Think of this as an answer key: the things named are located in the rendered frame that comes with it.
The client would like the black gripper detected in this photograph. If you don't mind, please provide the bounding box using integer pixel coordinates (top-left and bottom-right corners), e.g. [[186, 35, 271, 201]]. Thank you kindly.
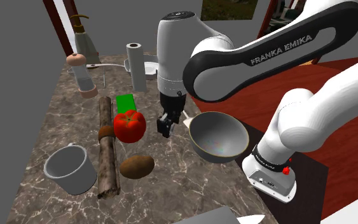
[[156, 92, 188, 139]]

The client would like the white spatula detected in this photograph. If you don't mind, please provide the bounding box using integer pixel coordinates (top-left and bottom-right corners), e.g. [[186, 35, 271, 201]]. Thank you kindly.
[[182, 110, 196, 129]]

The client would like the red tomato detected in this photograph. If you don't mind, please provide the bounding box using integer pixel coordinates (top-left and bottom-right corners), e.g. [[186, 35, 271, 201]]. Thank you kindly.
[[113, 109, 147, 144]]

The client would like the green box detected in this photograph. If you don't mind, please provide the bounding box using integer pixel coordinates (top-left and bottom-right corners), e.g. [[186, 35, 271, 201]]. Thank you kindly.
[[115, 94, 138, 115]]

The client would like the grey bowl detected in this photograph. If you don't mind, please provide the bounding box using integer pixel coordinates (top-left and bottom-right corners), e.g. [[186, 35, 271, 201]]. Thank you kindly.
[[188, 111, 250, 165]]

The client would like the brown potato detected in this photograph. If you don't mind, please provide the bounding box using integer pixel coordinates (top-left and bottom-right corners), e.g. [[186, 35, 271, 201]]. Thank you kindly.
[[119, 155, 156, 180]]

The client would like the white paper towel roll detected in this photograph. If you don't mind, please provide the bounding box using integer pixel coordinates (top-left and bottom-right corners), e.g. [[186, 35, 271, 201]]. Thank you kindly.
[[126, 42, 148, 93]]

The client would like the small brown round lump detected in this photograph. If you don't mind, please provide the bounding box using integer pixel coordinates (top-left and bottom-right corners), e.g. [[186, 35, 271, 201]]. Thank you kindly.
[[97, 125, 117, 143]]

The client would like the grey flat block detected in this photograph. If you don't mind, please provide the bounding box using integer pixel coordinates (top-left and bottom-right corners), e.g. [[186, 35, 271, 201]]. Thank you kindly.
[[172, 206, 239, 224]]

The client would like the grey mug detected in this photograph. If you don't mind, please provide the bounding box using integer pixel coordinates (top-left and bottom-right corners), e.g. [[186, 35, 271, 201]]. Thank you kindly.
[[43, 143, 99, 196]]

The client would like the grey soap dispenser bottle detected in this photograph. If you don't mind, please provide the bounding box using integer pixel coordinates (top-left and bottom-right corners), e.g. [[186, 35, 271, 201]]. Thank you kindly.
[[69, 13, 102, 66]]

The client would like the white knife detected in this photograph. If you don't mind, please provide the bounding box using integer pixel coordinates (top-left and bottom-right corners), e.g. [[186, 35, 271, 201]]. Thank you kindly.
[[236, 214, 266, 224]]

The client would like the red shelf unit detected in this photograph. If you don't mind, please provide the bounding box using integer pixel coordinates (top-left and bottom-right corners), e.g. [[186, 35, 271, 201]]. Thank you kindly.
[[256, 0, 307, 40]]

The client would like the dark robot stand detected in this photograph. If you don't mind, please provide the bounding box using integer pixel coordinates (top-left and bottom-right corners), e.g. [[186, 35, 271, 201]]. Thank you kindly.
[[234, 120, 330, 224]]

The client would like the white pan with handle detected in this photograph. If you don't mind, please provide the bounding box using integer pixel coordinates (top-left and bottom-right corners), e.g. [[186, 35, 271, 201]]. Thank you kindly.
[[85, 54, 160, 81]]

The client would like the green wall picture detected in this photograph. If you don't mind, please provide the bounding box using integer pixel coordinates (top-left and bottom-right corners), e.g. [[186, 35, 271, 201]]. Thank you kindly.
[[200, 0, 259, 22]]

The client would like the dark red door frame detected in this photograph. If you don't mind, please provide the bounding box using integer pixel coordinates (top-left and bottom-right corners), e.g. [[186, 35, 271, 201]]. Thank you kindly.
[[41, 0, 81, 57]]

